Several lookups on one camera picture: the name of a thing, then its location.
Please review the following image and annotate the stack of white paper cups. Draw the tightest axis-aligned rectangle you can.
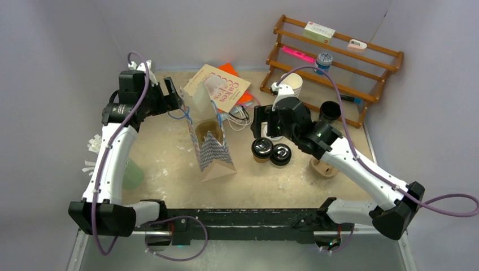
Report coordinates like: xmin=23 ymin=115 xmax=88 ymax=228
xmin=280 ymin=73 xmax=303 ymax=98

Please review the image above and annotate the pink white tape dispenser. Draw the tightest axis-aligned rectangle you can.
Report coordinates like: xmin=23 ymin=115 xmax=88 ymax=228
xmin=346 ymin=39 xmax=368 ymax=54

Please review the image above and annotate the brown paper coffee cup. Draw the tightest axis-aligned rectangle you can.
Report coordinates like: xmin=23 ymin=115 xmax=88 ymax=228
xmin=253 ymin=155 xmax=270 ymax=163

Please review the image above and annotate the pink highlighter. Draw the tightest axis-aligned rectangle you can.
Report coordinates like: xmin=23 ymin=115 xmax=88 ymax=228
xmin=281 ymin=46 xmax=316 ymax=64

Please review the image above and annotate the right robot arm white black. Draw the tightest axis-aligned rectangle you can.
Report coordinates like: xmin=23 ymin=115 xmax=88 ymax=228
xmin=251 ymin=97 xmax=425 ymax=240

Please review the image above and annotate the black blue marker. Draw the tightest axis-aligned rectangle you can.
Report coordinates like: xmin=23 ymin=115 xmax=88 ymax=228
xmin=340 ymin=94 xmax=362 ymax=104

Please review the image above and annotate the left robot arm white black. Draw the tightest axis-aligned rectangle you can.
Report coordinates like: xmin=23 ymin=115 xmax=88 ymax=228
xmin=68 ymin=71 xmax=182 ymax=237

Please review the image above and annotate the white green box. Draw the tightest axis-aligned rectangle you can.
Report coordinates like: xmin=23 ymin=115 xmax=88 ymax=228
xmin=303 ymin=21 xmax=336 ymax=45

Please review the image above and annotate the white cup lid lower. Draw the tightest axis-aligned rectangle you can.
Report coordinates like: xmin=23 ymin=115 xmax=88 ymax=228
xmin=262 ymin=125 xmax=284 ymax=142

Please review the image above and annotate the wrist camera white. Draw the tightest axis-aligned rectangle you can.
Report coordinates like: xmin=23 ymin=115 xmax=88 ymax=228
xmin=128 ymin=59 xmax=156 ymax=77
xmin=271 ymin=82 xmax=295 ymax=111

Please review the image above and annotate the stack of black lids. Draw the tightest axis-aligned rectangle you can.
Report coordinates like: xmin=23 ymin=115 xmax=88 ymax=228
xmin=270 ymin=143 xmax=292 ymax=166

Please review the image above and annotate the cakes recipe book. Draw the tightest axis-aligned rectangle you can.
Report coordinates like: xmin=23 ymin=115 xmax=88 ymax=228
xmin=182 ymin=64 xmax=251 ymax=112

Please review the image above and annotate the green cup holder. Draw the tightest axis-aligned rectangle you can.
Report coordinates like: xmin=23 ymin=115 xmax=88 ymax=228
xmin=122 ymin=158 xmax=145 ymax=190

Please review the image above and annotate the two-cup pulp cup carrier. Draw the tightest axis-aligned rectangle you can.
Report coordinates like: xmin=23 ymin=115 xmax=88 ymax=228
xmin=195 ymin=120 xmax=224 ymax=147

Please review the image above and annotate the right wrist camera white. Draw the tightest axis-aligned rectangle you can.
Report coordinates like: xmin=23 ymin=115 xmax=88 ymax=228
xmin=271 ymin=82 xmax=295 ymax=111

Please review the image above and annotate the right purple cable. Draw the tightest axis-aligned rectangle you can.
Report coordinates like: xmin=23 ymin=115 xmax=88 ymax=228
xmin=276 ymin=65 xmax=479 ymax=255

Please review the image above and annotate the blue white jar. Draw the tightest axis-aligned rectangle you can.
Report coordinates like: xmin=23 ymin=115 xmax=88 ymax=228
xmin=315 ymin=53 xmax=333 ymax=75

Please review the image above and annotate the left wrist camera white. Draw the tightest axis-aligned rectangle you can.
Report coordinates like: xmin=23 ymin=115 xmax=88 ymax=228
xmin=128 ymin=59 xmax=156 ymax=77

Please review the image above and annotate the black paper cup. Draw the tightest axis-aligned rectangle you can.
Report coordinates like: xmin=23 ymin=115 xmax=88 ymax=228
xmin=319 ymin=101 xmax=341 ymax=123

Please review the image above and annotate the wooden shelf rack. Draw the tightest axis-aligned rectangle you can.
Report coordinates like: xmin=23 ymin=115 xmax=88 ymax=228
xmin=260 ymin=14 xmax=404 ymax=128

